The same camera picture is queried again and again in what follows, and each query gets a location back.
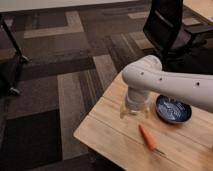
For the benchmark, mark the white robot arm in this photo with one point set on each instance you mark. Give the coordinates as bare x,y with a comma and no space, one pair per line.
145,75

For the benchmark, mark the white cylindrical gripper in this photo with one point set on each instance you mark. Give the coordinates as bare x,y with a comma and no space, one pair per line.
136,100

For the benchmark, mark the black office chair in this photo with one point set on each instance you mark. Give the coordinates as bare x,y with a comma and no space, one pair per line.
166,32

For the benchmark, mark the dark blue patterned bowl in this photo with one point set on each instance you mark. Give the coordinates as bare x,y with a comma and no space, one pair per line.
172,111

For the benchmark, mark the light wooden desk corner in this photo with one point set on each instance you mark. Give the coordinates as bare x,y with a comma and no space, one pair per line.
203,8

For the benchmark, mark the black chair base left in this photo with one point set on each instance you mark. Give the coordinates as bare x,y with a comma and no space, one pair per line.
11,64

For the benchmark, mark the orange toy carrot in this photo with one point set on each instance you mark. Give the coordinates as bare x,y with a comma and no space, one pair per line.
151,144

